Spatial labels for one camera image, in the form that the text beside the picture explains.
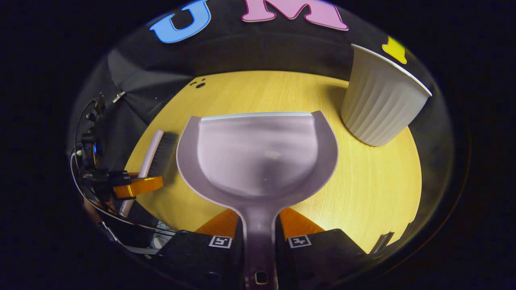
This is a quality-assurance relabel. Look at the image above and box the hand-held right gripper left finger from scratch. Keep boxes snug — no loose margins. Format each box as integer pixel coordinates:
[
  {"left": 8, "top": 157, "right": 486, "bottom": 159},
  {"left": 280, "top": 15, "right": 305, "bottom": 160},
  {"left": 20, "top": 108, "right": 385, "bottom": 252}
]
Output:
[{"left": 155, "top": 207, "right": 245, "bottom": 290}]

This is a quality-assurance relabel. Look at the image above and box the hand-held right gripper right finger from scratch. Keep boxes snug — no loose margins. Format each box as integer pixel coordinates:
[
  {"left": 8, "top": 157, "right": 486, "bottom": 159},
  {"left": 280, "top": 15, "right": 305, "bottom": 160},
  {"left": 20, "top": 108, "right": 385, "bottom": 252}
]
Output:
[{"left": 276, "top": 207, "right": 367, "bottom": 290}]

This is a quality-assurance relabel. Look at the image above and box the small pink broom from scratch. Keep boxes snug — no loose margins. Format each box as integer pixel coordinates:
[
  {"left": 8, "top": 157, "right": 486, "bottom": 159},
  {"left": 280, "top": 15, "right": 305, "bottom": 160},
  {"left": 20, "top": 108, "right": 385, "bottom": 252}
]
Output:
[{"left": 119, "top": 129, "right": 179, "bottom": 218}]

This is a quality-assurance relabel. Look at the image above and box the pink dustpan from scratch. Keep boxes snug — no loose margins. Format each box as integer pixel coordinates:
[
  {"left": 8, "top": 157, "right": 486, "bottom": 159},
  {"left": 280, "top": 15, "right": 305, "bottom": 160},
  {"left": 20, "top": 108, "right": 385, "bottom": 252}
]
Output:
[{"left": 176, "top": 110, "right": 339, "bottom": 290}]

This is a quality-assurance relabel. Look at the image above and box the white ribbed garbage bin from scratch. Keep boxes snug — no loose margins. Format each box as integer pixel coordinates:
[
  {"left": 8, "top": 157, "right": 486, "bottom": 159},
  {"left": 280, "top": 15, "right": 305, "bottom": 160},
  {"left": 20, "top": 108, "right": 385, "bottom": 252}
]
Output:
[{"left": 341, "top": 43, "right": 433, "bottom": 147}]

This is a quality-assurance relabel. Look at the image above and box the black backdrop cloth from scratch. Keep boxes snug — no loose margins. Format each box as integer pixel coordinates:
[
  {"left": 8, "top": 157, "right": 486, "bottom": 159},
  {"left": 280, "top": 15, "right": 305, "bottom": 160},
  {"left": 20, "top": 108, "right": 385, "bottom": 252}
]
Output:
[{"left": 67, "top": 0, "right": 456, "bottom": 250}]

